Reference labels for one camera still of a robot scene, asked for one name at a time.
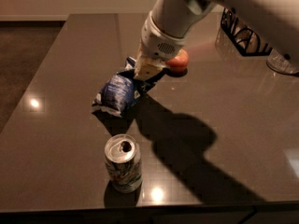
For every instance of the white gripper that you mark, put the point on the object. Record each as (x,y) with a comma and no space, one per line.
(156,43)

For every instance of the blue chip bag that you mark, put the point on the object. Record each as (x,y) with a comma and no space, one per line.
(122,91)

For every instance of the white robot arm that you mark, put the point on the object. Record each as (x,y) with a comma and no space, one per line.
(277,21)

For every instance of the green 7up can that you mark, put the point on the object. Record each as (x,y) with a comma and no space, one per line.
(123,163)

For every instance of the red apple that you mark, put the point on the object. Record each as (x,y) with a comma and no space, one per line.
(179,63)

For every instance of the black wire basket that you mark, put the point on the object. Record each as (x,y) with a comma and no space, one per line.
(246,41)

